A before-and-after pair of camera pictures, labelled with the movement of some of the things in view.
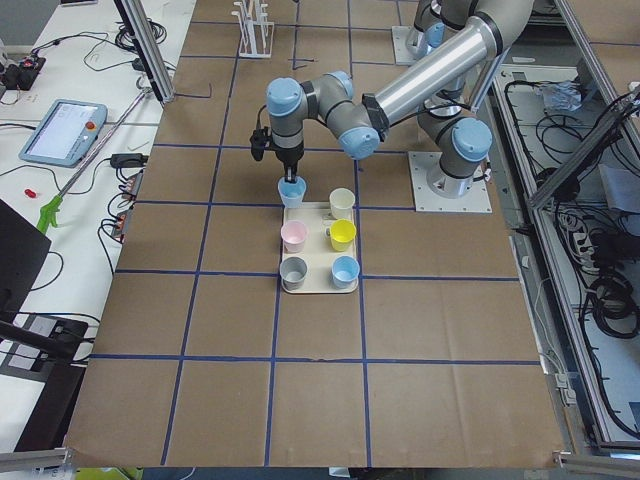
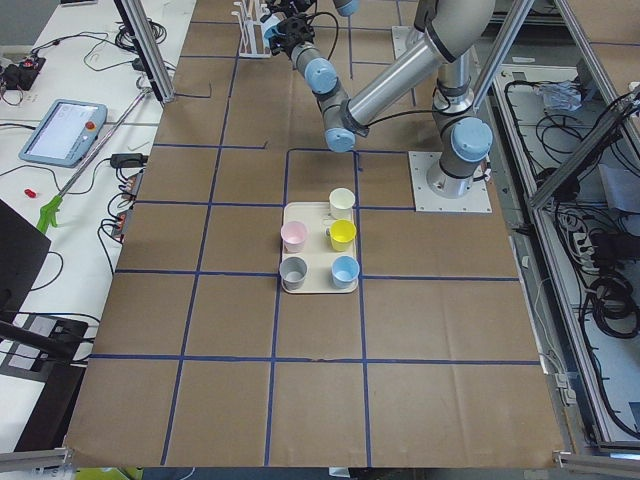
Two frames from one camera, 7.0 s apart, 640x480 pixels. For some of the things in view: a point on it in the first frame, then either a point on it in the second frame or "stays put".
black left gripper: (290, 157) -> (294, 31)
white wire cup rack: (256, 33) stays put
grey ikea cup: (292, 272) stays put
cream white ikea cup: (341, 201) stays put
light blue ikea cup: (292, 194) -> (271, 32)
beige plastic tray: (319, 251) stays put
